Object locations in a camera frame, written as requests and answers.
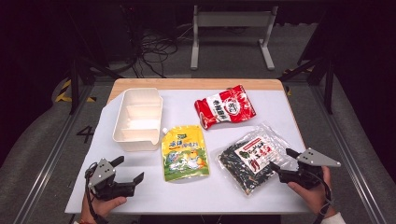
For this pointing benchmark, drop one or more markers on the clear bag of dark seaweed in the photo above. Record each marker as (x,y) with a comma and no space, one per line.
(249,161)

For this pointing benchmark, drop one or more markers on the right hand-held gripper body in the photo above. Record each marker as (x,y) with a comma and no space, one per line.
(314,160)

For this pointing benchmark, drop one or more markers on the white table cover sheet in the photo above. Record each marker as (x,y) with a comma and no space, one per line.
(186,196)

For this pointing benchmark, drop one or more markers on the yellow spout pouch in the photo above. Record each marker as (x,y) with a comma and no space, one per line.
(184,154)

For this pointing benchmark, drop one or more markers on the person's left hand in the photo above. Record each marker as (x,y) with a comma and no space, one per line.
(99,208)

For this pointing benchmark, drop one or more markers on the white desk with metal legs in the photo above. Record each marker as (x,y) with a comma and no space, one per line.
(233,19)

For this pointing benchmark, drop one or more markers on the aluminium floor rail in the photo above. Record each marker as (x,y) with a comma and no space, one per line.
(49,161)
(351,161)

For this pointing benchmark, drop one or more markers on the black metal stand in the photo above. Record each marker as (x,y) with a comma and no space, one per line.
(74,84)
(327,84)

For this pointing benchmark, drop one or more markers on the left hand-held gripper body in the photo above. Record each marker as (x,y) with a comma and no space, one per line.
(102,174)

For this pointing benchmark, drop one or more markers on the red and white snack packet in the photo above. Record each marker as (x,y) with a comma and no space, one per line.
(225,107)

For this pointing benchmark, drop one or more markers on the person's right hand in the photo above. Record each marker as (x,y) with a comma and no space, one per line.
(317,196)

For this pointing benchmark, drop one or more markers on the white divided plastic container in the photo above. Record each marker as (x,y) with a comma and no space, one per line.
(137,124)

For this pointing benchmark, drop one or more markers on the yellow and black floor tape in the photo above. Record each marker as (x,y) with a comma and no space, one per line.
(63,93)

